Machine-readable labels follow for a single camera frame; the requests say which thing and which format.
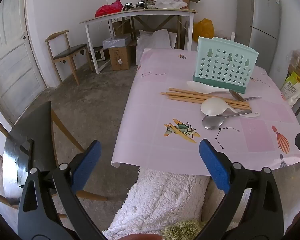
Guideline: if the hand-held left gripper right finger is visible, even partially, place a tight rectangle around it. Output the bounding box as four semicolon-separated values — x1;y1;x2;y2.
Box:
194;138;285;240

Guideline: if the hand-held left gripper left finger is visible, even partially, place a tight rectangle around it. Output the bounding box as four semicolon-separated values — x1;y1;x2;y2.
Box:
17;139;106;240

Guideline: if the large metal spoon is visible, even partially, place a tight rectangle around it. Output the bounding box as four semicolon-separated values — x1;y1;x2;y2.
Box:
202;111;252;130

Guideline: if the white round plastic ladle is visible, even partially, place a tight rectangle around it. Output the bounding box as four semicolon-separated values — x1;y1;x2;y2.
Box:
200;97;261;118

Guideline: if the small metal spoon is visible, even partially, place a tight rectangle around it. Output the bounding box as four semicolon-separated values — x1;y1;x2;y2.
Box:
229;89;262;102

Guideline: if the bundle of wooden chopsticks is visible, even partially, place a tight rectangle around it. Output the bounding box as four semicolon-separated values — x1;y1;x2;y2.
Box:
160;87;252;110

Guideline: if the white shell-shaped spoon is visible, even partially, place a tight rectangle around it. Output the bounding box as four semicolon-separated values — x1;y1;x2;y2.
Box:
186;81;231;94

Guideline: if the teal star-cutout utensil holder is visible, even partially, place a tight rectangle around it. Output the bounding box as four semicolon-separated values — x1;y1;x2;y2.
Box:
192;37;260;94

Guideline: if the person's left hand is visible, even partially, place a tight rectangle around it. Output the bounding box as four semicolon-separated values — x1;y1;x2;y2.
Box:
107;233;164;240

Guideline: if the yellow and white rice bag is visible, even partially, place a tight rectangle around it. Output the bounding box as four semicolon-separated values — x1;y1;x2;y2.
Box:
280;71;300;107

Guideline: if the white fluffy blanket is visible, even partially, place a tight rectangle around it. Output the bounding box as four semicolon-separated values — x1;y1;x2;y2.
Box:
102;167;212;240

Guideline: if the green fluffy garment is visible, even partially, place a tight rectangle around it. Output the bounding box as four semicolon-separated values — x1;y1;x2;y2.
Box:
162;219;205;240

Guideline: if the black chair with wooden legs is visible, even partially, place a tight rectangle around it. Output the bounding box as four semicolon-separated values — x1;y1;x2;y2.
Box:
0;101;108;220

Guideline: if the pink printed tablecloth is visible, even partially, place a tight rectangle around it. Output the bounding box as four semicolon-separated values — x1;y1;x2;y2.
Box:
111;48;300;177

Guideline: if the cardboard box under table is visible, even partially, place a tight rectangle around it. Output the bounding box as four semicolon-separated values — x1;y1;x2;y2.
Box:
108;44;137;71

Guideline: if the wooden chair with dark seat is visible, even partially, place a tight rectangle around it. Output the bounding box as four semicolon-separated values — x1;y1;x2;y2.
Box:
45;29;93;85

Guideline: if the clear plastic storage container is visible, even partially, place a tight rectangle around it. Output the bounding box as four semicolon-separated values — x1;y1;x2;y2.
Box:
102;36;132;50

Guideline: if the silver refrigerator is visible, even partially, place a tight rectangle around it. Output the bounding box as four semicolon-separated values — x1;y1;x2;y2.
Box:
234;0;282;73

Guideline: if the white panelled door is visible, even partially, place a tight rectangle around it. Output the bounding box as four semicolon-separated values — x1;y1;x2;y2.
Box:
0;0;48;127

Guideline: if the yellow plastic bag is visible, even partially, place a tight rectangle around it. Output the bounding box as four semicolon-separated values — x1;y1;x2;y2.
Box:
193;18;215;43

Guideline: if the white sack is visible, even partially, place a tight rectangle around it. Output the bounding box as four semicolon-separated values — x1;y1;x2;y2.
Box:
136;29;177;65

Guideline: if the tall brown cardboard box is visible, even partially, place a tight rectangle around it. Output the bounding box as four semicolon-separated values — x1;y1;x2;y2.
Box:
112;18;133;37

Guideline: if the red plastic bag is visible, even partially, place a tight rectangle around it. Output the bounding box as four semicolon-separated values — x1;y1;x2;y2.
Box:
95;0;123;17

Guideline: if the white side table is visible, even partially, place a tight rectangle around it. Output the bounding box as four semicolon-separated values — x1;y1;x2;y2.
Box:
79;7;198;74

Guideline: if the clear plastic bag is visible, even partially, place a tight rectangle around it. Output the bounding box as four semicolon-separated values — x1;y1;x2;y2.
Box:
155;0;188;9

